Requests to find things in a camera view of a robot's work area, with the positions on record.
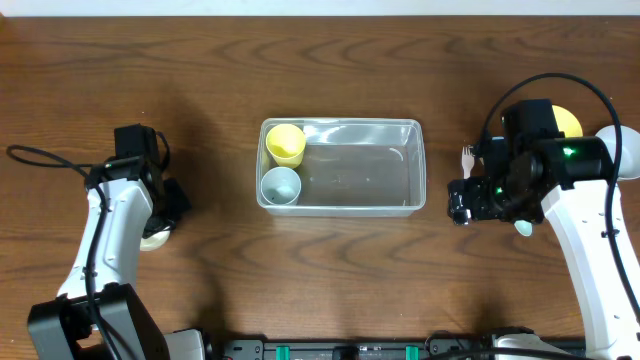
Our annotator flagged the cream plastic cup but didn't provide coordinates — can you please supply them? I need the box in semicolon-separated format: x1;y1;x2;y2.
140;228;171;252

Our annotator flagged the grey plastic cup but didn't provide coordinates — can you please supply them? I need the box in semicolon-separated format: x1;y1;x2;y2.
260;167;302;205

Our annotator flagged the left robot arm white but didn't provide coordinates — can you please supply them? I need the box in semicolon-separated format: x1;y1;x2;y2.
28;155;206;359

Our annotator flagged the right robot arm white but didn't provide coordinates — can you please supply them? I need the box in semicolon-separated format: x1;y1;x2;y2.
448;136;639;359

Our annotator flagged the clear plastic container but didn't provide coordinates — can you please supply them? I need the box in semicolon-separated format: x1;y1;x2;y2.
256;117;427;217

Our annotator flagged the white plastic fork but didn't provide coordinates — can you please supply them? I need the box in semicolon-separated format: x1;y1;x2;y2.
461;146;475;179

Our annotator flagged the pale green plastic spoon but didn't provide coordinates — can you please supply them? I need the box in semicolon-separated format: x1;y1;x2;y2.
514;220;533;237

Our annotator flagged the yellow plastic bowl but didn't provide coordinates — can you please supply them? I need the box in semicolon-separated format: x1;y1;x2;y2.
552;105;583;138

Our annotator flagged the yellow plastic cup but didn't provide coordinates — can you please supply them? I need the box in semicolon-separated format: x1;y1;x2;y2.
266;124;306;169

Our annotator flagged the white plastic bowl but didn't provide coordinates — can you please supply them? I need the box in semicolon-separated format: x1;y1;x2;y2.
596;125;640;181

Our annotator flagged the black mounting rail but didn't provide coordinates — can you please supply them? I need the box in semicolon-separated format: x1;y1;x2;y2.
205;335;493;360

